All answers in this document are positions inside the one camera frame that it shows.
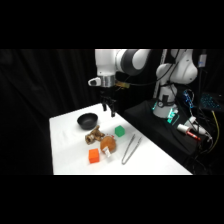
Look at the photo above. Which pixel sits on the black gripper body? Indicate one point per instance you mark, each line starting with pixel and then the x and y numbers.
pixel 108 95

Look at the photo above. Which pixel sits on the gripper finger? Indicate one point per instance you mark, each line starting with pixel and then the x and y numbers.
pixel 104 105
pixel 113 110

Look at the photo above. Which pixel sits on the striped tiger plush toy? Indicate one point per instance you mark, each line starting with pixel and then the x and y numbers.
pixel 94 134

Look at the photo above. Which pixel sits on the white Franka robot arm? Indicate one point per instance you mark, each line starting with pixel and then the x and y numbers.
pixel 108 63

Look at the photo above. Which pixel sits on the black bowl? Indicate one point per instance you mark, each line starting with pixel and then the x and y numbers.
pixel 87 120

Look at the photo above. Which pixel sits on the green cube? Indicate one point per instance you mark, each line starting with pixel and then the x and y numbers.
pixel 119 131

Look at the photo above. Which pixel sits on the round brown plush toy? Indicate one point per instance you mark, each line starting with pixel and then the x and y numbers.
pixel 108 144

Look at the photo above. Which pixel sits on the metal tongs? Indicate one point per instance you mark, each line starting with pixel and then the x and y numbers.
pixel 128 150

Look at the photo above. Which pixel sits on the orange cube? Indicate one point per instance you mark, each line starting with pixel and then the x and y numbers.
pixel 94 156

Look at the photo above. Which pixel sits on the green lit control box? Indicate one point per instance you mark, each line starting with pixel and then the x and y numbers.
pixel 173 116

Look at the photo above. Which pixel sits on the black curtain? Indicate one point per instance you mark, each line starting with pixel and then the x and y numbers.
pixel 40 86

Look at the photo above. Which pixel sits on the red marker pen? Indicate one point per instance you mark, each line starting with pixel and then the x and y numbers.
pixel 194 135

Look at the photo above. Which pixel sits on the keyboard with blue lights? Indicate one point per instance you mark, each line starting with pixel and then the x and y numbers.
pixel 210 101

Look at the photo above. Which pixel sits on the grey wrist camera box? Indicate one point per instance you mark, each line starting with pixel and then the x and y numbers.
pixel 94 81

